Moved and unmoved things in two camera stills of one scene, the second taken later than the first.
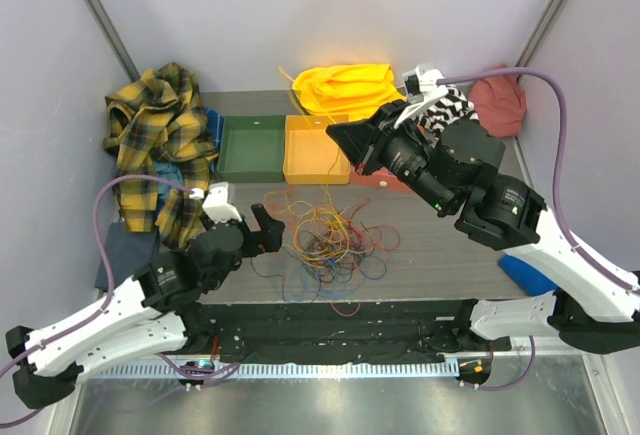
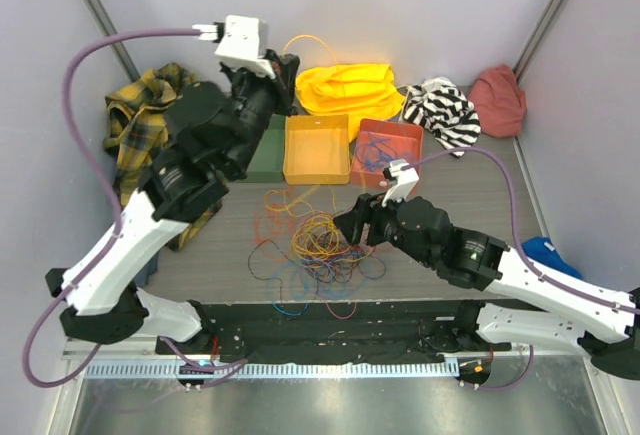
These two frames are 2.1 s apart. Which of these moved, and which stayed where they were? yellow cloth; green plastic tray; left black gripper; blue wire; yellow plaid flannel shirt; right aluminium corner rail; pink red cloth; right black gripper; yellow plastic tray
Moved: right black gripper; blue wire; left black gripper
Stayed: yellow cloth; yellow plaid flannel shirt; right aluminium corner rail; pink red cloth; yellow plastic tray; green plastic tray
